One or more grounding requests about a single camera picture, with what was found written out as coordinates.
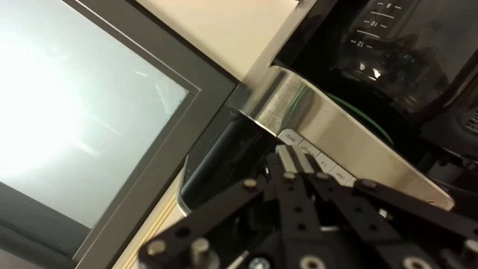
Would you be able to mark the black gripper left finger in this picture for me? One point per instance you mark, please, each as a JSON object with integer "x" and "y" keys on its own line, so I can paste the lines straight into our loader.
{"x": 298, "y": 217}

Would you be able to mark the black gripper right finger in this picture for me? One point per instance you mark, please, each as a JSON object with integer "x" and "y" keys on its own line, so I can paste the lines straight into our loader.
{"x": 365, "y": 238}

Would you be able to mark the black silver coffeemaker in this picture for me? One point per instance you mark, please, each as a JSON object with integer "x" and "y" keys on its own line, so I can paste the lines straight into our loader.
{"x": 350, "y": 131}

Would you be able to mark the glass coffee carafe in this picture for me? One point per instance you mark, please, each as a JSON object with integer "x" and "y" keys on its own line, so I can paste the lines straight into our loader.
{"x": 417, "y": 54}

